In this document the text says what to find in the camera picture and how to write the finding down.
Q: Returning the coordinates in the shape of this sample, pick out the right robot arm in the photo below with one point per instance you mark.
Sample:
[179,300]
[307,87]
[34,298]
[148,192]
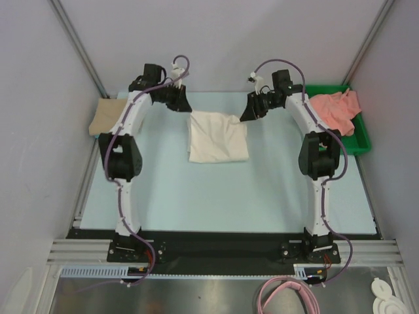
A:
[319,156]

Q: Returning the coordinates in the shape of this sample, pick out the left aluminium corner post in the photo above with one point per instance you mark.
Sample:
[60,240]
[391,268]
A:
[74,39]

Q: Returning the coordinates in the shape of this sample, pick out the cream white t shirt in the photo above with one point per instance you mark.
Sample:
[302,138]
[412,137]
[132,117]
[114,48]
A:
[216,138]

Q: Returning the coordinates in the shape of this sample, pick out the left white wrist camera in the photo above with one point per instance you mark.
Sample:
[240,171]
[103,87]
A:
[177,75]

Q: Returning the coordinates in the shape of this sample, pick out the green plastic bin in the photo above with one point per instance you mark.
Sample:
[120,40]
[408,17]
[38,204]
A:
[357,144]

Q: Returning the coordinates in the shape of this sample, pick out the white round plastic parts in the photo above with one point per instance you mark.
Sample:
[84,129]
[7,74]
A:
[385,302]

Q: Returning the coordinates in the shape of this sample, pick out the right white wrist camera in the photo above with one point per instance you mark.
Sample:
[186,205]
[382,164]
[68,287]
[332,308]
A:
[258,82]

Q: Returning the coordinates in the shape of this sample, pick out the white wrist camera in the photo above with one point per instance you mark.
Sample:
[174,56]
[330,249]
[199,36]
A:
[177,75]
[258,82]

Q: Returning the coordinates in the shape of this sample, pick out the right aluminium corner post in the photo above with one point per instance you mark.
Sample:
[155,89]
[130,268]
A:
[373,31]

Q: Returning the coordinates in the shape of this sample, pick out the aluminium corner post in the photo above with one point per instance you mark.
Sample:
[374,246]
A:
[74,39]
[373,31]

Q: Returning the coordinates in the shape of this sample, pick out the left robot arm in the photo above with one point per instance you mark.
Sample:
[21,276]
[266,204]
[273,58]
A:
[121,159]

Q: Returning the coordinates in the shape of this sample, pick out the aluminium frame rail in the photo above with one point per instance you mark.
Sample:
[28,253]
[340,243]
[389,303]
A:
[94,252]

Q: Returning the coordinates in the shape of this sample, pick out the folded tan t shirt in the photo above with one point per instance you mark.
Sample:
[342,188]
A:
[107,114]

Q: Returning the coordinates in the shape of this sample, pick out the slotted cable duct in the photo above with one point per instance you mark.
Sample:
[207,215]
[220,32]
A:
[109,272]

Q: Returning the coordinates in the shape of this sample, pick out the pink t shirt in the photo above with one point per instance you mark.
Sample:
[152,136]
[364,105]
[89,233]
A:
[337,110]

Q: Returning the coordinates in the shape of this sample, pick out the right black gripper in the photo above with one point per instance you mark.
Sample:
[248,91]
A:
[256,104]

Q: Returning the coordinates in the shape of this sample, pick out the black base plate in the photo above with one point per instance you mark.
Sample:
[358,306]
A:
[212,253]

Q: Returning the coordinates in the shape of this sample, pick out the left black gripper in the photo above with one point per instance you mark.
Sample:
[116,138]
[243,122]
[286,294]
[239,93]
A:
[180,103]

